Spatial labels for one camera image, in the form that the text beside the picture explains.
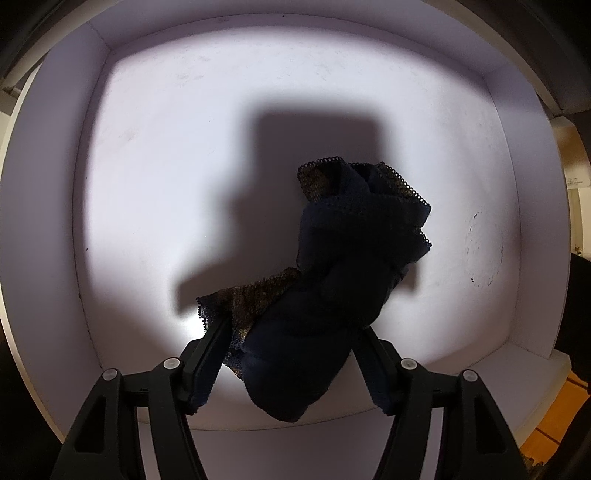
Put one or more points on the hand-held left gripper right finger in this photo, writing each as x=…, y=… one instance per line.
x=376, y=364

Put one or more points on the white bed drawer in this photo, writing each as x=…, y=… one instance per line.
x=161, y=161

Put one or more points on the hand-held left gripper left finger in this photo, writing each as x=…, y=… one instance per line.
x=210, y=364

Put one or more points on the navy lace cloth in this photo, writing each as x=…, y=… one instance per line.
x=332, y=286

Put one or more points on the person's right black trouser leg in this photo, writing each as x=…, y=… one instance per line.
x=577, y=318

